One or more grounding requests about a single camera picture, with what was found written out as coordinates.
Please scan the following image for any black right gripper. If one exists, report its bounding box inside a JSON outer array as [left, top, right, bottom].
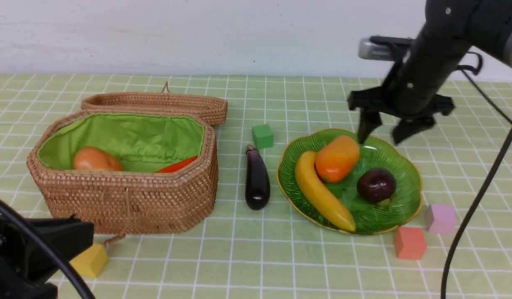
[[347, 39, 456, 145]]

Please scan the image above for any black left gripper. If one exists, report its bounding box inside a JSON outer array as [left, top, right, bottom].
[[0, 215, 94, 299]]

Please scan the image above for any orange toy mango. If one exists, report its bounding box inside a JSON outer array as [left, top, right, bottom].
[[315, 135, 360, 183]]

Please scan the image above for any dark purple toy mangosteen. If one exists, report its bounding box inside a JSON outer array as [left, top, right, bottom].
[[356, 168, 397, 208]]

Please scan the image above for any brown toy potato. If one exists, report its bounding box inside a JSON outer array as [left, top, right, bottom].
[[73, 146, 124, 172]]

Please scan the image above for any yellow toy banana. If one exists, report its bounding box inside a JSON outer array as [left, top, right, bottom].
[[295, 151, 356, 232]]

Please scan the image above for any red toy chili pepper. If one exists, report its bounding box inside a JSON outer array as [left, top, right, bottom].
[[156, 155, 198, 173]]

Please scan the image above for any purple toy eggplant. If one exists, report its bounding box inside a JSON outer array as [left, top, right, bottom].
[[245, 145, 271, 211]]

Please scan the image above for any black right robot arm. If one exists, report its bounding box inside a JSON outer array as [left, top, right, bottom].
[[347, 0, 512, 144]]

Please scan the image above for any yellow foam block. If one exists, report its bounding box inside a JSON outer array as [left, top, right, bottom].
[[70, 243, 109, 278]]

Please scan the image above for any woven wicker basket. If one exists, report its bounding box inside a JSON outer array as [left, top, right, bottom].
[[27, 110, 219, 234]]

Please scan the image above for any green glass leaf plate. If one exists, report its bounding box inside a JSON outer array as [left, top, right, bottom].
[[276, 128, 424, 235]]

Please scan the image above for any pink foam cube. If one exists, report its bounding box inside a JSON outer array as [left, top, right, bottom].
[[424, 203, 457, 235]]

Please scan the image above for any green fabric basket liner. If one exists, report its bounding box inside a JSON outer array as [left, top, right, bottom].
[[37, 113, 205, 173]]

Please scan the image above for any red foam cube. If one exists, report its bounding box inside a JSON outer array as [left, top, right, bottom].
[[393, 226, 427, 260]]

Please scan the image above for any green foam cube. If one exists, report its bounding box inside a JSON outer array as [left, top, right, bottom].
[[251, 123, 274, 150]]

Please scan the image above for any woven wicker basket lid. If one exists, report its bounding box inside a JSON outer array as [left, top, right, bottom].
[[81, 84, 228, 126]]

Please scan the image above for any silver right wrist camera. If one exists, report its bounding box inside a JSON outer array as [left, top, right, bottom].
[[357, 35, 414, 62]]

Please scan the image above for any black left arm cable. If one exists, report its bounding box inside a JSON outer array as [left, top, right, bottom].
[[0, 193, 97, 299]]

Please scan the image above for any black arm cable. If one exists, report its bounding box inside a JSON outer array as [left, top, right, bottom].
[[0, 193, 97, 299], [440, 52, 512, 299]]

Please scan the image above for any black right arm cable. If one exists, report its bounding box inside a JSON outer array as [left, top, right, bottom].
[[440, 52, 512, 299]]

